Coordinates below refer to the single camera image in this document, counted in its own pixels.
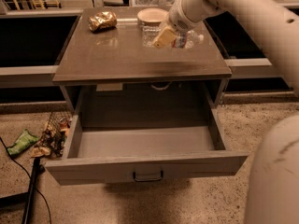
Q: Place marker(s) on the grey open top drawer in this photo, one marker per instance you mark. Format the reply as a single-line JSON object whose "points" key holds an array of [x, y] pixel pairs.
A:
{"points": [[140, 129]]}

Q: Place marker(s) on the green chip bag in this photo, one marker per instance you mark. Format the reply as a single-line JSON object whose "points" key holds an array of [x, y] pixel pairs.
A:
{"points": [[24, 141]]}

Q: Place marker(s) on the black metal stand base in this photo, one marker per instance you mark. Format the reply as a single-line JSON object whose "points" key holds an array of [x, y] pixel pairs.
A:
{"points": [[25, 199]]}

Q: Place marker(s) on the clear plastic water bottle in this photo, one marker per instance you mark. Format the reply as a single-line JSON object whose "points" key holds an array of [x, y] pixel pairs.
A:
{"points": [[183, 40]]}

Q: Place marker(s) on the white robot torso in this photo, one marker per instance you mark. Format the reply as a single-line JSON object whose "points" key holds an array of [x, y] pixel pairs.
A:
{"points": [[273, 196]]}

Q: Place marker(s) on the wire basket with trash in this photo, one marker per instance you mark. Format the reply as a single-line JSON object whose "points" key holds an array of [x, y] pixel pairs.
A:
{"points": [[52, 140]]}

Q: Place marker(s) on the crumpled gold foil bag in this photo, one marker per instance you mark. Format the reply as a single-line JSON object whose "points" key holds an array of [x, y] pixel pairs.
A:
{"points": [[102, 20]]}

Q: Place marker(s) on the white bowl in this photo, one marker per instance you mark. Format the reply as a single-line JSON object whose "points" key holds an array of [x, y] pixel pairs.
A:
{"points": [[150, 16]]}

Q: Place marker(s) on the grey cabinet with counter top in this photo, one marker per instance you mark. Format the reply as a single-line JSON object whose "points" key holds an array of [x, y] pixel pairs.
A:
{"points": [[119, 56]]}

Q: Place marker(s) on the black drawer handle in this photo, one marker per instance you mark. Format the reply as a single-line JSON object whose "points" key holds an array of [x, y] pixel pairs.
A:
{"points": [[148, 177]]}

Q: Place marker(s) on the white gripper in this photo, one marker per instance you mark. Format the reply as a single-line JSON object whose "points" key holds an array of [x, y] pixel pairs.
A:
{"points": [[179, 20]]}

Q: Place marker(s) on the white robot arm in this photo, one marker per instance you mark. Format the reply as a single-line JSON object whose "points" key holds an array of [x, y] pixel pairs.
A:
{"points": [[273, 28]]}

